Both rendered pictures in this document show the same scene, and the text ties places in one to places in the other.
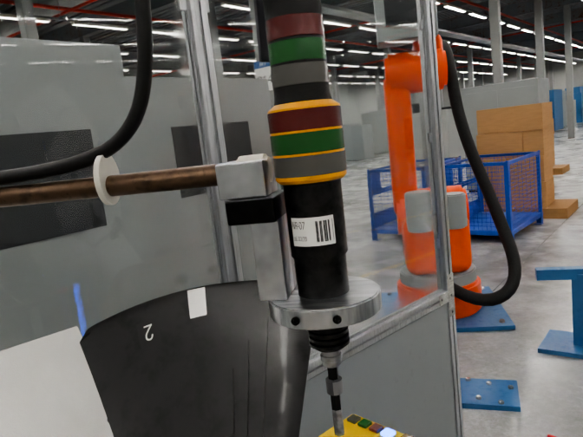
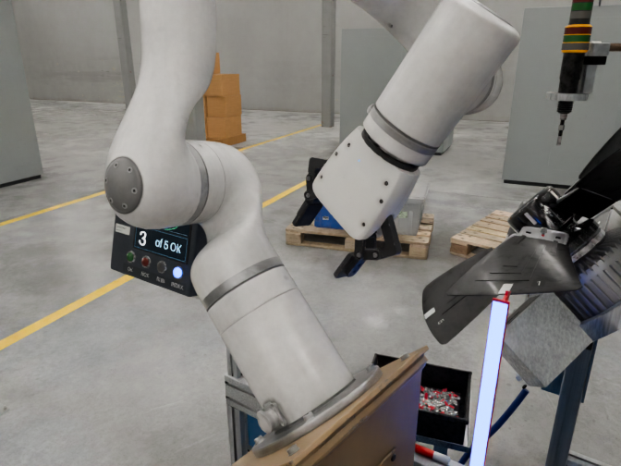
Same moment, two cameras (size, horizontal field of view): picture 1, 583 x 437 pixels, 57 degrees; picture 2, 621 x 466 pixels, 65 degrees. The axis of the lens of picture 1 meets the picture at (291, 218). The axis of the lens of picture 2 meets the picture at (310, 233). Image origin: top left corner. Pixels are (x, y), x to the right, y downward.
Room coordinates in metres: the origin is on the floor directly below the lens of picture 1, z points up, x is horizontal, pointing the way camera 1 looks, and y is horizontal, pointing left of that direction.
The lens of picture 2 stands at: (1.12, -0.71, 1.53)
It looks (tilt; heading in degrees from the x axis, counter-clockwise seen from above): 20 degrees down; 166
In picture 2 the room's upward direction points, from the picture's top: straight up
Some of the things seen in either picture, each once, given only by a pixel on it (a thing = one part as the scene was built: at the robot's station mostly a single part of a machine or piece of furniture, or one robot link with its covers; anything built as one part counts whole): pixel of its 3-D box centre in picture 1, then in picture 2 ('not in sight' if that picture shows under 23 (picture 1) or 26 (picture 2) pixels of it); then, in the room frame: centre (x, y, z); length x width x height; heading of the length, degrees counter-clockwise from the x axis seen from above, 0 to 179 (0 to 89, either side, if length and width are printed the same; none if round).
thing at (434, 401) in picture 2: not in sight; (414, 404); (0.33, -0.28, 0.83); 0.19 x 0.14 x 0.02; 56
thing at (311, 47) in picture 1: (297, 53); (581, 6); (0.32, -0.01, 1.61); 0.03 x 0.03 x 0.01
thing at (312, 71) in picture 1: (299, 75); (580, 15); (0.32, -0.01, 1.60); 0.03 x 0.03 x 0.01
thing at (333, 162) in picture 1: (310, 163); (575, 46); (0.32, -0.01, 1.55); 0.04 x 0.04 x 0.01
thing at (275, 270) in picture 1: (301, 234); (576, 71); (0.32, 0.00, 1.50); 0.09 x 0.07 x 0.10; 77
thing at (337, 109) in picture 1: (304, 120); (578, 30); (0.32, -0.01, 1.57); 0.04 x 0.04 x 0.01
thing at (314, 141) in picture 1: (307, 141); (576, 38); (0.32, -0.01, 1.56); 0.04 x 0.04 x 0.01
